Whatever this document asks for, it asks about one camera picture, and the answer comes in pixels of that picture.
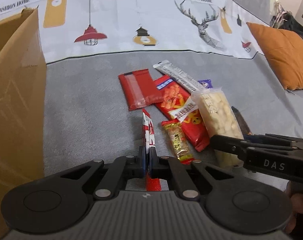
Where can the purple snack packet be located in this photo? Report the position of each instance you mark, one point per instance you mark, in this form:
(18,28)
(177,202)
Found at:
(207,83)

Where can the right hand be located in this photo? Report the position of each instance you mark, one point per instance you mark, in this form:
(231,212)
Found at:
(294,227)

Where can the large red orange snack bag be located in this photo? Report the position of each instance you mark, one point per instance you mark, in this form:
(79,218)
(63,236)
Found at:
(177,105)

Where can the dark brown snack packet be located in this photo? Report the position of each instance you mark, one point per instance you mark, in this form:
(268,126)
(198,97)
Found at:
(241,121)

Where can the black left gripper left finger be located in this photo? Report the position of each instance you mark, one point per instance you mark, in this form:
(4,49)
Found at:
(59,201)

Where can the clear bag of white snacks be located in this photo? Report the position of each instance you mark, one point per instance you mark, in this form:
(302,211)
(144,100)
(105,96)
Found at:
(216,113)

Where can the brown cardboard box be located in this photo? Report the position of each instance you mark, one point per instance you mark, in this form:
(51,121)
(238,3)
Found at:
(22,94)

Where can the small peanut candy bar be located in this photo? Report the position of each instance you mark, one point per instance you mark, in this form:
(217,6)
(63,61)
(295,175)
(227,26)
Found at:
(178,141)

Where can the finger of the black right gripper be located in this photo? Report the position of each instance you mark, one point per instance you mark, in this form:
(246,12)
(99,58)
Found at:
(234,146)
(274,139)

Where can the silver snack stick packet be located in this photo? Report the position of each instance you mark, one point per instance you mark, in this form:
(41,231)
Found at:
(177,74)

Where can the plain red snack packet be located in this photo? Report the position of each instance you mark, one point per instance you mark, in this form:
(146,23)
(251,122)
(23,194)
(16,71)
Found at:
(139,89)

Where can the dark clothes pile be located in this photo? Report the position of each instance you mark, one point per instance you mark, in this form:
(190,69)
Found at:
(283,19)

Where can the printed white sofa cover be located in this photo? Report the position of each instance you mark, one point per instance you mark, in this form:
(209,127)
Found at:
(73,28)

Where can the orange cushion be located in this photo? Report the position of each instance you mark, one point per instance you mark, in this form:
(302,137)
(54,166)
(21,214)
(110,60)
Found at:
(283,50)

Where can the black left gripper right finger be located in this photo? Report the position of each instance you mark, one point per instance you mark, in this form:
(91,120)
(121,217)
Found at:
(234,202)

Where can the red white snack bar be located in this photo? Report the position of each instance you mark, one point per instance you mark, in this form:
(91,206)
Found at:
(149,144)

